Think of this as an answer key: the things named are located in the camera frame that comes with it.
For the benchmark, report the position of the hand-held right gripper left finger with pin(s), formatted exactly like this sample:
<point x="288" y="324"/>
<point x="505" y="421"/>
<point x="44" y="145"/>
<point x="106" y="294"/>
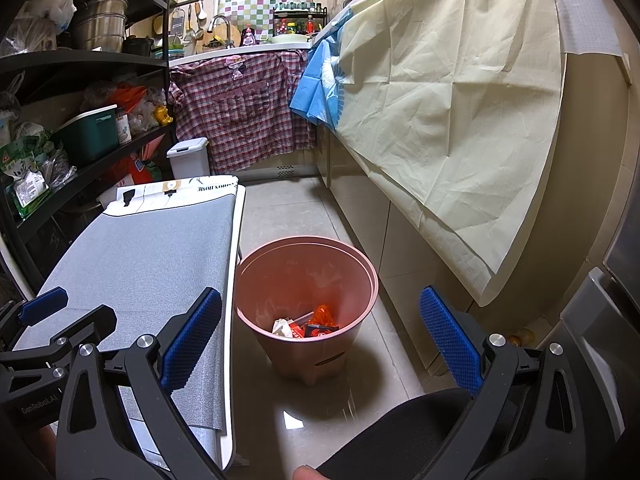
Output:
<point x="192" y="340"/>

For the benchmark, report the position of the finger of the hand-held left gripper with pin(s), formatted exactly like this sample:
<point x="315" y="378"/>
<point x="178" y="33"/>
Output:
<point x="42" y="305"/>
<point x="92" y="327"/>

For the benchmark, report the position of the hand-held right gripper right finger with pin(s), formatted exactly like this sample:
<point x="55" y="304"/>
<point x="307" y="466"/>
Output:
<point x="450" y="340"/>

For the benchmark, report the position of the beige napkin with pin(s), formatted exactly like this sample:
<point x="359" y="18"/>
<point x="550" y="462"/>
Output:
<point x="281" y="327"/>

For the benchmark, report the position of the pink plastic bin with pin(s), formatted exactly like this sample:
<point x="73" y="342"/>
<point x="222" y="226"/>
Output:
<point x="280" y="285"/>

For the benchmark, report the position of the red cardboard box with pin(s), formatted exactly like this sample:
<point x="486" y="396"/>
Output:
<point x="298" y="331"/>

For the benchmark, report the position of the black packet with clear window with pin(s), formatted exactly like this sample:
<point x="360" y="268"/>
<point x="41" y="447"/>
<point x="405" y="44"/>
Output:
<point x="320" y="331"/>

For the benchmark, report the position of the orange plastic bag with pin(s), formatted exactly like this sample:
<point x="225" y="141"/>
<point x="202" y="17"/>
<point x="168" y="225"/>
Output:
<point x="322" y="316"/>

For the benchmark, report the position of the person's left forearm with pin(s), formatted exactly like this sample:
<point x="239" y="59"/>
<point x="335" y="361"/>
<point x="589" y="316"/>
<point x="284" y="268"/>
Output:
<point x="37" y="452"/>

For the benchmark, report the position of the person's right hand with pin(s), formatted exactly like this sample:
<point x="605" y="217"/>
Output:
<point x="307" y="474"/>

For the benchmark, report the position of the brown round object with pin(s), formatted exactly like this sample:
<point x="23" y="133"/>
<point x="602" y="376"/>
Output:
<point x="522" y="337"/>

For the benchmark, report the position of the grey table mat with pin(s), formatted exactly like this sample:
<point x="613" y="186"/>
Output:
<point x="150" y="250"/>

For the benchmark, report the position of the beige kitchen cabinet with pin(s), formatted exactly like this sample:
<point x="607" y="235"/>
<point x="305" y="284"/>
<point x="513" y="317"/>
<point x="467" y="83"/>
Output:
<point x="380" y="230"/>

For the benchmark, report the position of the green snack packet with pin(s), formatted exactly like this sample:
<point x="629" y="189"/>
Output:
<point x="25" y="175"/>

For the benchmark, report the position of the white printed plastic bag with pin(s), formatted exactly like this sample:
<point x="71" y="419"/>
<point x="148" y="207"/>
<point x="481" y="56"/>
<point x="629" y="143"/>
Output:
<point x="150" y="192"/>

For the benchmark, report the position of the red carton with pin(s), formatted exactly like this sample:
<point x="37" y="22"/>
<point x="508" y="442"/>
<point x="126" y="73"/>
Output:
<point x="147" y="170"/>

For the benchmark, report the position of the green storage box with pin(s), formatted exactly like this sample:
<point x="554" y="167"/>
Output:
<point x="90" y="135"/>

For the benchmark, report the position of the white lidded bin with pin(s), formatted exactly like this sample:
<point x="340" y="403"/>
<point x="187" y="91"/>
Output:
<point x="189" y="157"/>

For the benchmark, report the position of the clear bag of garlic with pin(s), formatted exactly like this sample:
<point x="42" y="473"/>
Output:
<point x="147" y="115"/>

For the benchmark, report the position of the yellow toy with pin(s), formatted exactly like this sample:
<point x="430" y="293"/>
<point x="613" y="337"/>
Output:
<point x="162" y="115"/>

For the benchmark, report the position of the red plastic bag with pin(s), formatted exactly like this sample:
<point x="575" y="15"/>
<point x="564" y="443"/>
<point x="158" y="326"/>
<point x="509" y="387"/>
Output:
<point x="127" y="96"/>

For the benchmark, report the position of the cream cloth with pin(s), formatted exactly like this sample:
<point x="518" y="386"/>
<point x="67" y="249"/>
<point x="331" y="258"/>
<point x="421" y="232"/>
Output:
<point x="450" y="110"/>

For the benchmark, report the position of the plaid shirt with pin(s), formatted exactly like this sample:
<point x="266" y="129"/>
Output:
<point x="240" y="105"/>

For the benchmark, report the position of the black shelf rack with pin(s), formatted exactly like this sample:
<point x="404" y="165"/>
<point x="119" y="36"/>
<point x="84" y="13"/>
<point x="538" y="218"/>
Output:
<point x="75" y="60"/>

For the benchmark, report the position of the black pot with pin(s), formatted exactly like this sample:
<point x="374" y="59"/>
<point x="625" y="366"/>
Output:
<point x="137" y="46"/>

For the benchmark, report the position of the blue patterned cloth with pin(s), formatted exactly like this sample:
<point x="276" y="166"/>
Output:
<point x="312" y="85"/>

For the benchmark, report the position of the steel pot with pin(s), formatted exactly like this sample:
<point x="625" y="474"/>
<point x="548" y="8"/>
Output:
<point x="102" y="25"/>

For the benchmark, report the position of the metal grater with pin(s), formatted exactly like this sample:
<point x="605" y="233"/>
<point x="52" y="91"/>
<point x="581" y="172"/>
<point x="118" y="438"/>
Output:
<point x="178" y="21"/>

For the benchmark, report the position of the metal faucet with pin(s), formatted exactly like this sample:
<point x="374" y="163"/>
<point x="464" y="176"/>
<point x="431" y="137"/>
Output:
<point x="220" y="25"/>

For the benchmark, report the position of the white bowl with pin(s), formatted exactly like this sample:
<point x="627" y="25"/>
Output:
<point x="290" y="39"/>

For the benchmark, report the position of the black spice rack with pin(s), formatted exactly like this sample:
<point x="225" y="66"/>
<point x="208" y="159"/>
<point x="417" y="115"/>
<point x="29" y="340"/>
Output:
<point x="300" y="17"/>

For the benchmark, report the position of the white embossed sheet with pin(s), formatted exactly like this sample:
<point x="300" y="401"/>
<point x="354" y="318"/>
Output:
<point x="585" y="10"/>

